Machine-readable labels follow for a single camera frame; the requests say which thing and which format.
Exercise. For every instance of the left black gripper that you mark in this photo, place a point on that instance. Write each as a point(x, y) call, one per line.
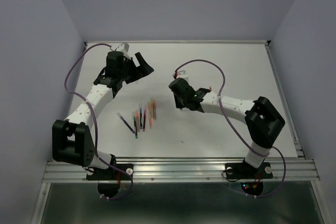
point(143, 70)

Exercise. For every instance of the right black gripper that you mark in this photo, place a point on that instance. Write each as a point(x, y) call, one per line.
point(178, 104)

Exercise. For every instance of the yellow highlighter pen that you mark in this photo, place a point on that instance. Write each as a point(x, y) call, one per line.
point(153, 109)

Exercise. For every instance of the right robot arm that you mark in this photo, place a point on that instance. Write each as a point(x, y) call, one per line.
point(263, 121)

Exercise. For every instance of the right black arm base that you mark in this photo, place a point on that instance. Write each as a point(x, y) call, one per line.
point(250, 178)

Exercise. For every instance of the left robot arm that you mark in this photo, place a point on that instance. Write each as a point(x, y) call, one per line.
point(72, 140)

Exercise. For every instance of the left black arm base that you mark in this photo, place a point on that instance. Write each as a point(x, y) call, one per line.
point(112, 184)

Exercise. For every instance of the dark blue pen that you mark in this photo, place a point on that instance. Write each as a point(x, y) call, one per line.
point(126, 123)

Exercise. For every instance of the pink purple pen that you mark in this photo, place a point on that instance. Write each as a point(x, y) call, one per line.
point(144, 118)

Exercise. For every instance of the green orange pen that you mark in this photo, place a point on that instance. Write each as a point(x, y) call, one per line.
point(135, 125)

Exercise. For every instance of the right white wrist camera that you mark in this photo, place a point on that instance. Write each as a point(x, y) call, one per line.
point(181, 74)

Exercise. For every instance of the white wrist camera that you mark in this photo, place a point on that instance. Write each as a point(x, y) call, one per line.
point(123, 47)
point(181, 74)

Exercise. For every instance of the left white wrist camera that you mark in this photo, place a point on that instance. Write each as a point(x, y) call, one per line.
point(123, 47)

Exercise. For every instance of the aluminium right side rail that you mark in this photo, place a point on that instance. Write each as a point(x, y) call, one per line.
point(290, 122)

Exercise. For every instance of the aluminium rail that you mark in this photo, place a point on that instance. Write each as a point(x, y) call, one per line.
point(176, 170)
point(290, 122)

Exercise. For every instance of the aluminium front rail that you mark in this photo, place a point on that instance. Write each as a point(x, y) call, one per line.
point(176, 170)

